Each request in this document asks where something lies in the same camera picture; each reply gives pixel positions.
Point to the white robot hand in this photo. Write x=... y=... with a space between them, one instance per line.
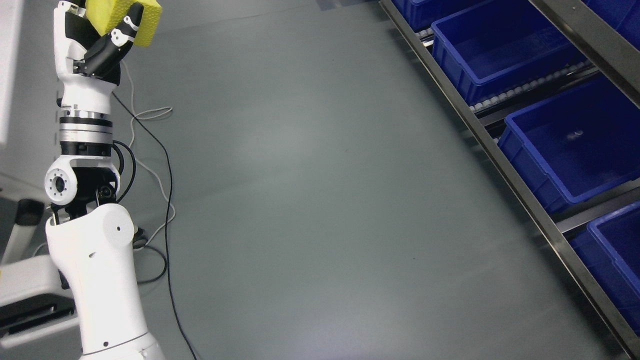
x=80 y=50

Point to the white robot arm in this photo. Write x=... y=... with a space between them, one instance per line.
x=90 y=235

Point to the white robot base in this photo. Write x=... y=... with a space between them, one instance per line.
x=34 y=303

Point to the blue plastic bin middle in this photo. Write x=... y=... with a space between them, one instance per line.
x=498 y=45

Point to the blue plastic bin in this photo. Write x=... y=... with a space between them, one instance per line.
x=498 y=45
x=420 y=14
x=575 y=145

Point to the steel roller shelf rack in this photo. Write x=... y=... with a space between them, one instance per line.
x=564 y=254

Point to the blue plastic bin left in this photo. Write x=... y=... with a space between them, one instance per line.
x=420 y=14

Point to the blue plastic bin right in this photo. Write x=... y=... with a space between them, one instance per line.
x=575 y=145

